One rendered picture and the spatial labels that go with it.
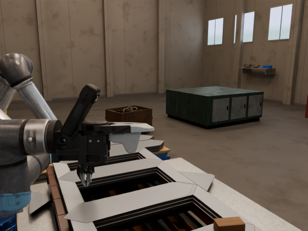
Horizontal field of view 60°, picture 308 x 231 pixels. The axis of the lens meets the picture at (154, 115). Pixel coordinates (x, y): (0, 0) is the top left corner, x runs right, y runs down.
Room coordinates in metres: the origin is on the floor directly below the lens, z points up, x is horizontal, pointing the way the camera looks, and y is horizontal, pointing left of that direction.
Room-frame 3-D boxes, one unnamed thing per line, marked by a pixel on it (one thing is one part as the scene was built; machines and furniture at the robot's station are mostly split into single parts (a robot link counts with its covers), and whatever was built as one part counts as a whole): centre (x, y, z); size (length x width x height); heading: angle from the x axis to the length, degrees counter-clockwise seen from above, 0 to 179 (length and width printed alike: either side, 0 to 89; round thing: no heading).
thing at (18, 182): (0.55, 0.31, 1.34); 0.11 x 0.08 x 0.11; 2
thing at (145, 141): (2.35, 0.30, 0.82); 0.80 x 0.40 x 0.06; 116
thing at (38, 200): (1.60, 0.75, 0.70); 0.39 x 0.12 x 0.04; 26
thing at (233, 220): (1.03, -0.32, 0.89); 0.12 x 0.06 x 0.05; 99
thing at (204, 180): (1.79, -0.32, 0.77); 0.45 x 0.20 x 0.04; 26
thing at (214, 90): (7.32, -1.63, 0.40); 1.97 x 1.80 x 0.80; 121
